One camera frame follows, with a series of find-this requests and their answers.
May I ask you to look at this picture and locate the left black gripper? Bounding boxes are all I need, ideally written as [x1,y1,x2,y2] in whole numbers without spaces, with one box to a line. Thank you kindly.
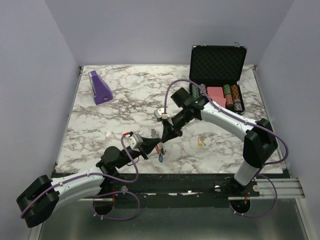
[116,136,161,170]

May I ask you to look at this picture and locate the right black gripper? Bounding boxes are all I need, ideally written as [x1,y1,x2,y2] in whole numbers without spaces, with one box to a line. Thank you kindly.
[161,107,191,143]

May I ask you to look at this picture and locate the red keyring with keys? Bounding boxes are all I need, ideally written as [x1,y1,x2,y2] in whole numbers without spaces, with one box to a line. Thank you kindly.
[150,128,166,158]

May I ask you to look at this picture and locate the yellow tagged key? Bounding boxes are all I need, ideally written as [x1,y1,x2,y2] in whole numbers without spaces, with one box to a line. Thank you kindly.
[197,136,206,147]

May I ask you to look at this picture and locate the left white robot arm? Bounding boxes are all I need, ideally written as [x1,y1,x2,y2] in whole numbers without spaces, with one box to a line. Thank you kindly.
[16,133,161,228]

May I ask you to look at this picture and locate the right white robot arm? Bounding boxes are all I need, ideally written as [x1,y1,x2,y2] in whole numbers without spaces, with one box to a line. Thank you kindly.
[154,88,278,196]

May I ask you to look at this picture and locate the blue key tag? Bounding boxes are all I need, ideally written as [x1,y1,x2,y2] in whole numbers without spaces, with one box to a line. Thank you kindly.
[158,155,164,163]

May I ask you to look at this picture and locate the pink playing card deck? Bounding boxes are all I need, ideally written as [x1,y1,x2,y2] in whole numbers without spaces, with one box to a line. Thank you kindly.
[206,86,227,108]

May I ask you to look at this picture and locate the purple wedge-shaped box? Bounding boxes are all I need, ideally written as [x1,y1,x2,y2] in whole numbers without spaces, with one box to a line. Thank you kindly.
[88,70,113,105]

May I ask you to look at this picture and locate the black poker chip case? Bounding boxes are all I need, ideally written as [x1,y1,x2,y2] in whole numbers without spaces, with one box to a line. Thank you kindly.
[189,45,247,115]

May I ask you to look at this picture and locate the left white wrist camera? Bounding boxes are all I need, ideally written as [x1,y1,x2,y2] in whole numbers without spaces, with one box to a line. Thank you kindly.
[121,132,143,151]

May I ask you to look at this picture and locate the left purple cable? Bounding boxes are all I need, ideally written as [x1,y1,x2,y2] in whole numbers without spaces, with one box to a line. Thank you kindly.
[20,132,141,221]

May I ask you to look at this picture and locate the purple cable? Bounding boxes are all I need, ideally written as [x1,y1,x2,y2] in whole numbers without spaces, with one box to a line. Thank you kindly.
[163,79,290,218]
[20,132,141,221]

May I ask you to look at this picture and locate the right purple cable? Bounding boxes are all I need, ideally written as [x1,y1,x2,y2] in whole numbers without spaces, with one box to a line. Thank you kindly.
[163,79,290,218]

